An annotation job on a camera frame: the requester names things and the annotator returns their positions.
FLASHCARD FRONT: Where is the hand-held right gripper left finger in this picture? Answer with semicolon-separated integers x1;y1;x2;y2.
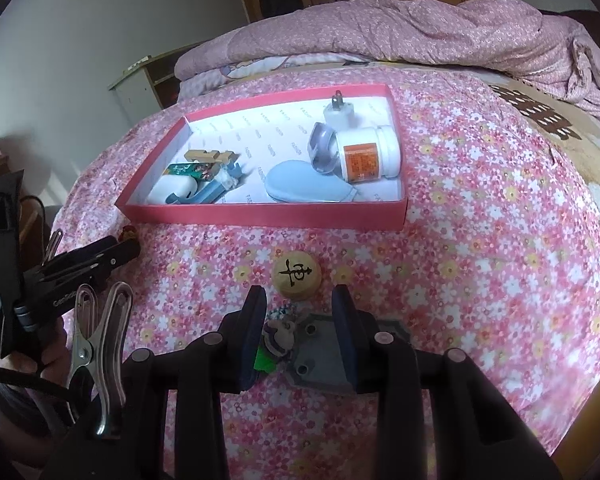
122;285;270;480

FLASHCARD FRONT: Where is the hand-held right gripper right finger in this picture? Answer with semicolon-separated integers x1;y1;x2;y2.
331;284;563;480

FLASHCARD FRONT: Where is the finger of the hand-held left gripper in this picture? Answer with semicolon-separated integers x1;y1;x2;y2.
39;237;121;277
22;239;142;306

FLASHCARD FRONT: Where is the small figure keychain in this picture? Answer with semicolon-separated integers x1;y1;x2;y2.
252;304;302;376

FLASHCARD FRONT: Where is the white earbud case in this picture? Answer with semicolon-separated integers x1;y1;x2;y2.
147;170;199;205

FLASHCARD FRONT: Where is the red shallow cardboard box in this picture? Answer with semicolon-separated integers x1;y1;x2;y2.
115;84;408;231

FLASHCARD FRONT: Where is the blue handled plastic tool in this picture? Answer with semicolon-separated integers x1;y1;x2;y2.
165;160;246;206

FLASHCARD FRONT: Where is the small colourful packet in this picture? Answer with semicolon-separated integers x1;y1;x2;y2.
171;161;215;182

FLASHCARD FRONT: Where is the white bottle orange label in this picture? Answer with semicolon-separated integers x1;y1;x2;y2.
334;126;401;183

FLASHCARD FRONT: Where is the clear tape roll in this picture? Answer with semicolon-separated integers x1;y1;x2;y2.
306;122;342;175

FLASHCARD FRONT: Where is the white charger plug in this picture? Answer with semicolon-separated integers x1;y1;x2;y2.
322;88;362;133

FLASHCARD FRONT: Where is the person's left forearm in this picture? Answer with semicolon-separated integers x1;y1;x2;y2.
0;377;71;480

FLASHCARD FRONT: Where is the person's left hand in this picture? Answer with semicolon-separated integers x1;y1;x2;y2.
0;316;73;378

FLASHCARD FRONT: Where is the grey plate with holes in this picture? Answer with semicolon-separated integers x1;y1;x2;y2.
285;312;412;395

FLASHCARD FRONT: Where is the round wooden chess piece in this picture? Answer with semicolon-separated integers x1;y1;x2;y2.
272;252;324;302

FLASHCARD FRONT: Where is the metal spring clamp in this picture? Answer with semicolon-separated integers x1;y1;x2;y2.
66;281;134;437

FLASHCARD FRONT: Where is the small wooden block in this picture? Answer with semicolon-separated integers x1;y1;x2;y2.
184;148;237;166

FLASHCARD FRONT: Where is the blue correction tape dispenser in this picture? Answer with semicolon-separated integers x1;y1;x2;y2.
263;158;359;205

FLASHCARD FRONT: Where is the small bedside cabinet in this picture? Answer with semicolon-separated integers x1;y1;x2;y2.
107;42;201;111

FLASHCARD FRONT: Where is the cartoon printed pillow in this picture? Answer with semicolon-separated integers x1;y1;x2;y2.
220;52;371;81

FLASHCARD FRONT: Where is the beige patterned blanket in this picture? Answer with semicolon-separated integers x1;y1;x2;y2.
490;72;600;271

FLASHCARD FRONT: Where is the pink quilt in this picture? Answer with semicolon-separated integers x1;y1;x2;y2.
175;0;600;133

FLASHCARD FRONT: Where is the dark wooden headboard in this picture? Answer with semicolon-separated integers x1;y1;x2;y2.
537;9;600;31

